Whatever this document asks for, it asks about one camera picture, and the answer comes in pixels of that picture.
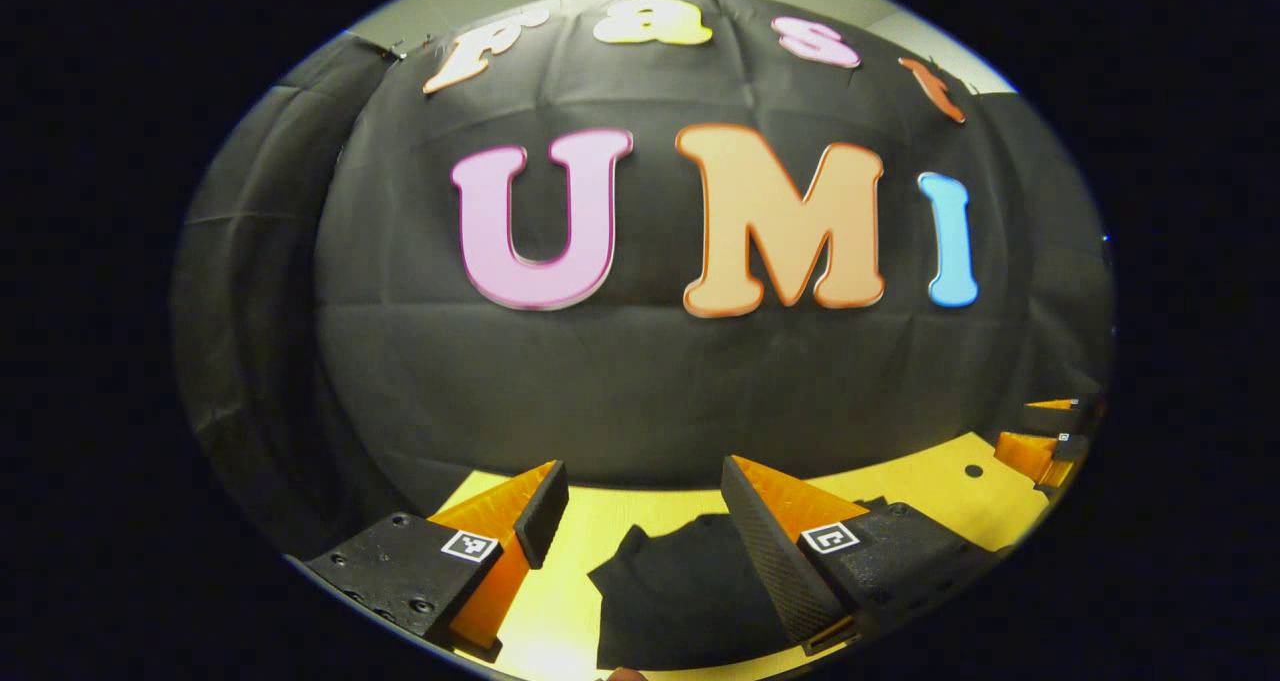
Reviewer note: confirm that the black buttoned garment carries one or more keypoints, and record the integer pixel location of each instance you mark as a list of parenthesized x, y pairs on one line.
[(680, 591)]

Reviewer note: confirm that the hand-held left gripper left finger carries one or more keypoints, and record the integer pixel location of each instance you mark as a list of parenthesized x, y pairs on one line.
[(542, 516)]

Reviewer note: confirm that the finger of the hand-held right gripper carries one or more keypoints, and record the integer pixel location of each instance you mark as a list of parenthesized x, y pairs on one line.
[(1030, 456), (1055, 419)]

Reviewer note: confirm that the black backdrop cloth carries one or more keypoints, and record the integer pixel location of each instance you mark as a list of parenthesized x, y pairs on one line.
[(650, 391)]

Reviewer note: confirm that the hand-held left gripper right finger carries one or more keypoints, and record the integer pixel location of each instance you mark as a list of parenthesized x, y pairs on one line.
[(775, 561)]

